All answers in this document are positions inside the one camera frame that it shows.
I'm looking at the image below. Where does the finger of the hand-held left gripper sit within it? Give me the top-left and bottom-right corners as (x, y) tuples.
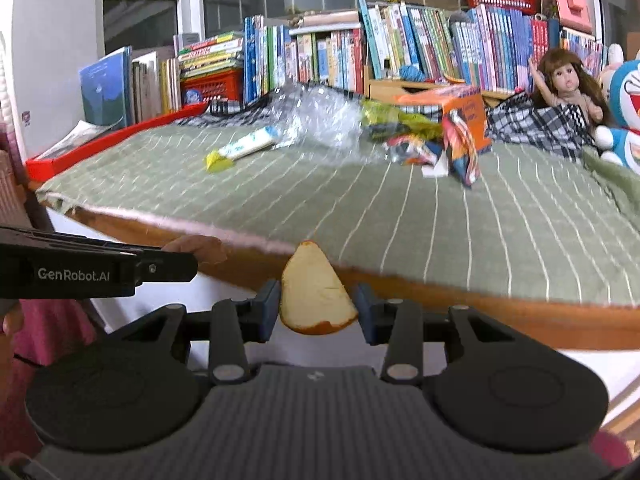
(135, 247), (199, 285)

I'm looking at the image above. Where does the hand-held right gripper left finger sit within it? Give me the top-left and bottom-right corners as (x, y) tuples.
(105, 280), (282, 385)

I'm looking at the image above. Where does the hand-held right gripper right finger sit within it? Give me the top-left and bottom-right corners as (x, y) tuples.
(354, 282), (531, 385)

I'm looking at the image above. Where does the bread slice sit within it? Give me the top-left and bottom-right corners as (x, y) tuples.
(279, 240), (360, 337)

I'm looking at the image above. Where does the orange carton box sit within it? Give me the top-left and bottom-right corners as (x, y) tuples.
(395, 85), (493, 188)

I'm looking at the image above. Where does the group of thin pale books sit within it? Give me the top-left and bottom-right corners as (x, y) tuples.
(131, 50), (182, 123)

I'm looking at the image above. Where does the stack of flat picture books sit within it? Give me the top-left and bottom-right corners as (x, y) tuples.
(176, 31), (246, 81)

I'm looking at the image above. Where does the row of upright books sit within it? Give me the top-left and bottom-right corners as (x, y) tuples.
(243, 2), (608, 96)

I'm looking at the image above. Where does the person's left hand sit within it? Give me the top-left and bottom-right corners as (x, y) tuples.
(0, 302), (25, 337)

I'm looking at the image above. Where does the person's pink clothing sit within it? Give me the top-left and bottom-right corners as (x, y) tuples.
(0, 297), (101, 461)

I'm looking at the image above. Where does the green checked blanket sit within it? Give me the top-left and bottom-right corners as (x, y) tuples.
(35, 122), (640, 308)

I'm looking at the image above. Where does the paper magazine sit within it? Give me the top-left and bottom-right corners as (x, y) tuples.
(37, 120), (118, 161)

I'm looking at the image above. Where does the red plastic tray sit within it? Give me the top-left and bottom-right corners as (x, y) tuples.
(25, 101), (210, 182)

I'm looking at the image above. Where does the white blue paper bag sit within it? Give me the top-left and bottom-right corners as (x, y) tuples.
(218, 126), (281, 161)

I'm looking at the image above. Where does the colourful snack wrapper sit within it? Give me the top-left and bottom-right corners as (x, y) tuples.
(385, 135), (446, 167)

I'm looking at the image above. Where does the large blue book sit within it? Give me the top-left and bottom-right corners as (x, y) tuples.
(79, 46), (135, 131)

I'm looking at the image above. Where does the green plastic wrapper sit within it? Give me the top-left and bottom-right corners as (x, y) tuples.
(360, 99), (446, 142)

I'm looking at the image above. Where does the clear plastic bag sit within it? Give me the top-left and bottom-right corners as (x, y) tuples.
(272, 82), (396, 166)

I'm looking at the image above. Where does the wooden desktop shelf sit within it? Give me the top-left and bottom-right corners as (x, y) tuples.
(364, 65), (521, 106)

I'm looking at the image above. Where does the black white plaid blanket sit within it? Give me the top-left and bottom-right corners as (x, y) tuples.
(172, 85), (601, 163)

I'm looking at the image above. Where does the brown haired doll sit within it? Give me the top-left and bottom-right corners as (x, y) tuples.
(530, 49), (613, 126)

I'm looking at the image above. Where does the blue cat plush toy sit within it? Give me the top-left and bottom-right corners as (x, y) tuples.
(594, 59), (640, 176)

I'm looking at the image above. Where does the white rabbit plush toy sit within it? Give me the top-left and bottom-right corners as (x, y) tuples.
(600, 42), (628, 92)

